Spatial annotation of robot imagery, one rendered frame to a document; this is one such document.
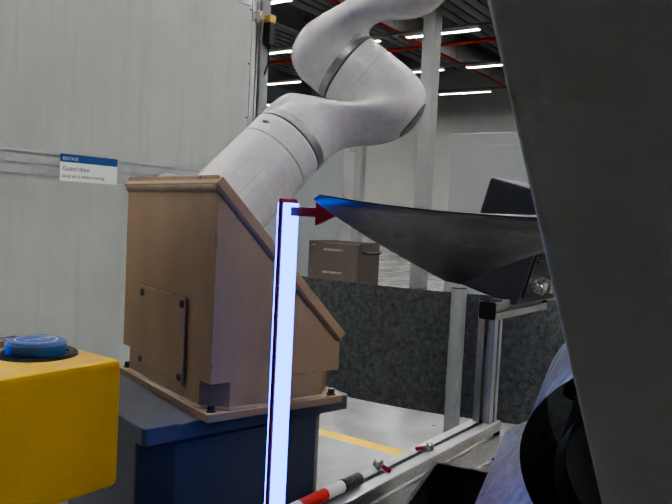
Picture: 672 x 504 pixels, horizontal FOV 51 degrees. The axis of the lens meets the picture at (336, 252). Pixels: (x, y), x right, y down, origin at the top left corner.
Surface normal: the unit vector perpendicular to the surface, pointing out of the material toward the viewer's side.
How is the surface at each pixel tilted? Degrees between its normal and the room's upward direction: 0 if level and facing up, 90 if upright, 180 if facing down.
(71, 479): 90
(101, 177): 90
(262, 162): 71
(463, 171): 90
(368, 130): 139
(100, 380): 90
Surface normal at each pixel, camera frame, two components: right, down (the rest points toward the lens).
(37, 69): 0.81, 0.07
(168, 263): -0.79, 0.00
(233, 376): 0.61, 0.07
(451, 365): -0.56, 0.01
